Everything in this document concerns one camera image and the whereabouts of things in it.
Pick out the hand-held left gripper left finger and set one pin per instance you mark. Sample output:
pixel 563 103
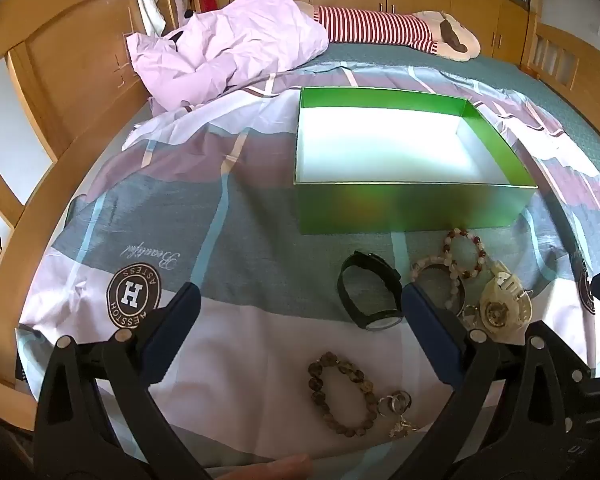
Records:
pixel 172 317

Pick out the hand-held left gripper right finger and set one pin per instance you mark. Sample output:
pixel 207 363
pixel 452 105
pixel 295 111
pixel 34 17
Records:
pixel 430 325

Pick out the silver bangle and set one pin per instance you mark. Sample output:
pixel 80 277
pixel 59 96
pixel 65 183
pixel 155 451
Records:
pixel 461 292

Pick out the white wristwatch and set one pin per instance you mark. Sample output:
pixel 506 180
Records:
pixel 502 305

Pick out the black wristwatch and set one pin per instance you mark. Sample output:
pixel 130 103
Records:
pixel 347 265

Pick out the small gold ornament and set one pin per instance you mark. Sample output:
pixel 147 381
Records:
pixel 402 429

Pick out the green cardboard box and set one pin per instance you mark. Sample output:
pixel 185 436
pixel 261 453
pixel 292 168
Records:
pixel 410 207

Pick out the person's left hand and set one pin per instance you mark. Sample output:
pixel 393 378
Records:
pixel 270 467

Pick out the wooden slatted bed board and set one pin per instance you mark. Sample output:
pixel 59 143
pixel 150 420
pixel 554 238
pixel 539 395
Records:
pixel 595 85

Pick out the pink quilt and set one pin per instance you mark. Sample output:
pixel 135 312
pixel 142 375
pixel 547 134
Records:
pixel 240 40

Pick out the striped plush toy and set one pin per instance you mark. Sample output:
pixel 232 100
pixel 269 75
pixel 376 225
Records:
pixel 380 25

